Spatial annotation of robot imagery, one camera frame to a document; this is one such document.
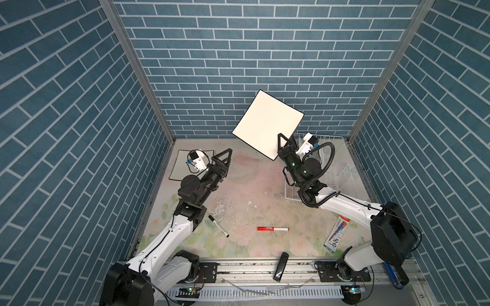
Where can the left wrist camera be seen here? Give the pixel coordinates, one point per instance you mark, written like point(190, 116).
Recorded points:
point(196, 159)

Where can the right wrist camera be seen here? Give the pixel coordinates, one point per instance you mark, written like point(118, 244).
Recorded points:
point(309, 142)

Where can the blue black box cutter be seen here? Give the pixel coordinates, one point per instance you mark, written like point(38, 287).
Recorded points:
point(397, 275)

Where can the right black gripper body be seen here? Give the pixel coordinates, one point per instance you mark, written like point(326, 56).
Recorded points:
point(295, 167)

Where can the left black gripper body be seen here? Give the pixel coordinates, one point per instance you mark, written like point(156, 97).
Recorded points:
point(211, 177)

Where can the black remote control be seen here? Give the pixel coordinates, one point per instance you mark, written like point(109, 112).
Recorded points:
point(282, 263)

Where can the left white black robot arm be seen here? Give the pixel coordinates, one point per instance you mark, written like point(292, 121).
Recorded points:
point(149, 275)

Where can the aluminium front rail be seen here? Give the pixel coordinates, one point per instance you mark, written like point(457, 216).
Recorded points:
point(260, 271)

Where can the red marker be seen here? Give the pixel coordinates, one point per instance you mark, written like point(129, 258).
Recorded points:
point(273, 229)

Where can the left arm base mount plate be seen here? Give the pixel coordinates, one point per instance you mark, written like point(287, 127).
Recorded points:
point(203, 273)

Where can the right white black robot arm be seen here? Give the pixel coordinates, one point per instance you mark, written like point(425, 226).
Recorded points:
point(391, 236)

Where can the white square plate black rim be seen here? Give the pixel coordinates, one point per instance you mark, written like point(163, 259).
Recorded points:
point(181, 168)

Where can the white wire dish rack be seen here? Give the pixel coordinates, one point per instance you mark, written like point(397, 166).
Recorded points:
point(331, 158)

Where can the black capped white marker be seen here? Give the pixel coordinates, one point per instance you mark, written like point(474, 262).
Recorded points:
point(221, 229)

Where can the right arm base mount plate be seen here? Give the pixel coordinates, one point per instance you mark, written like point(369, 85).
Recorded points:
point(332, 271)

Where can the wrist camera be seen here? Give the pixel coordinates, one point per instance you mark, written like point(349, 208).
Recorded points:
point(196, 159)
point(309, 142)

